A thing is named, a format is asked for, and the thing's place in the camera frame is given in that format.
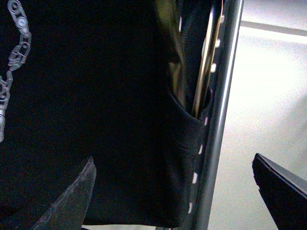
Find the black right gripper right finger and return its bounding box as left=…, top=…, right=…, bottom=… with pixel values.
left=252, top=153, right=307, bottom=230

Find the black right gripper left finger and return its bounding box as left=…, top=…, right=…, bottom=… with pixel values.
left=31, top=157, right=96, bottom=230

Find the black printed t-shirt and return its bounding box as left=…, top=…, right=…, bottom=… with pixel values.
left=0, top=0, right=211, bottom=230

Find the gold metal clothes hanger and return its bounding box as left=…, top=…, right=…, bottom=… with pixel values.
left=192, top=0, right=224, bottom=118

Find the grey front rack rail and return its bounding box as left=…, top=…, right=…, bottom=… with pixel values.
left=179, top=0, right=244, bottom=230

